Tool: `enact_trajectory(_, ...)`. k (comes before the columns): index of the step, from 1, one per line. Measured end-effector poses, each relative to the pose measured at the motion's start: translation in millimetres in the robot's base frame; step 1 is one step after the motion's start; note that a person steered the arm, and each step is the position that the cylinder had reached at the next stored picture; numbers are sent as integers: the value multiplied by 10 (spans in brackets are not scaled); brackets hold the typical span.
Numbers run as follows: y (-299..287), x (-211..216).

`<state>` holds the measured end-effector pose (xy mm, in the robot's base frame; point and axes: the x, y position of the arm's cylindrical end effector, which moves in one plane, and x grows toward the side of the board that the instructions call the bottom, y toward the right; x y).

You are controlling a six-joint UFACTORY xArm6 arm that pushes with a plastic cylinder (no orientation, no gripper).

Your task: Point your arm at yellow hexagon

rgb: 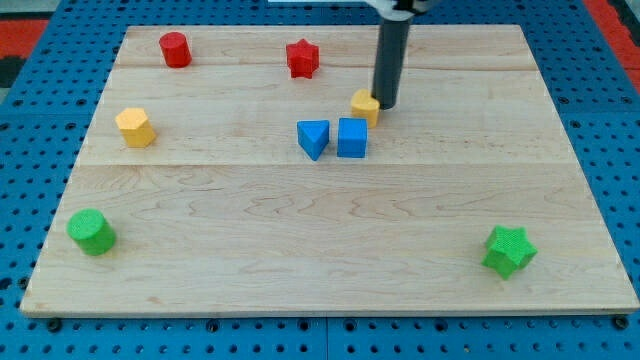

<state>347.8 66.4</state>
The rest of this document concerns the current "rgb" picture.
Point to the yellow hexagon block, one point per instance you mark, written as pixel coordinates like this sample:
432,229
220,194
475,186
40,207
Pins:
135,127

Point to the blue triangle block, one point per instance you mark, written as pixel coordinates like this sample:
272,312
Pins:
313,136

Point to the blue cube block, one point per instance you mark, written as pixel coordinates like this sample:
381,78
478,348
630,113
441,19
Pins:
352,137

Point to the yellow heart block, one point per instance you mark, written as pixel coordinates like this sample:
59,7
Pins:
365,106

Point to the wooden board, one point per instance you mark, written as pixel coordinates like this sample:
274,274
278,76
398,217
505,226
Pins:
224,215

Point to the red star block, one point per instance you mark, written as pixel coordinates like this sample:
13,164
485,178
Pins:
302,59

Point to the red cylinder block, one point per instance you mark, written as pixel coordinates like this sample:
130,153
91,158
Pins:
175,49

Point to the green star block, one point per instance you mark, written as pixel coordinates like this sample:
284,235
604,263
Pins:
508,250

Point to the green cylinder block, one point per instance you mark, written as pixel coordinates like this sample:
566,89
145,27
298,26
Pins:
91,232

